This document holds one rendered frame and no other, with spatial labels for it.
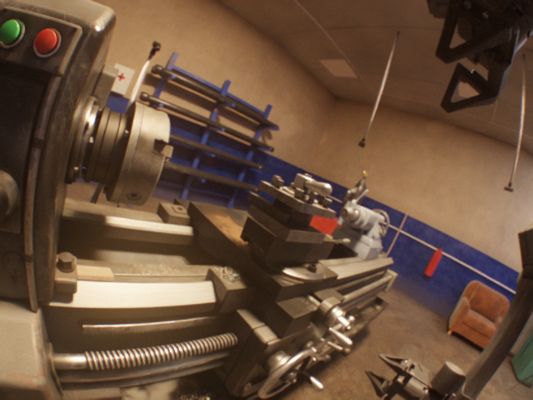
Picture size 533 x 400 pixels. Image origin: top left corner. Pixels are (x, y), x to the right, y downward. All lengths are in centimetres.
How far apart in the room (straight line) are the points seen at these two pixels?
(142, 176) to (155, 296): 26
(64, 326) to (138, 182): 36
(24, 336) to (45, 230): 19
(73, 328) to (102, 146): 40
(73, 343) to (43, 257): 27
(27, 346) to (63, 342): 18
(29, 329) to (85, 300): 14
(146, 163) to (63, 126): 23
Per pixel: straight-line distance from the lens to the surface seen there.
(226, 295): 61
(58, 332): 61
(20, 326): 48
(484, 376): 65
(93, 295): 53
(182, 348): 61
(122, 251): 89
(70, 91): 35
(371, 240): 172
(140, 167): 52
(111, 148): 54
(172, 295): 58
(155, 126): 54
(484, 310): 453
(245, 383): 78
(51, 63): 33
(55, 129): 36
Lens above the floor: 119
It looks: 9 degrees down
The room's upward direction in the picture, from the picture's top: 22 degrees clockwise
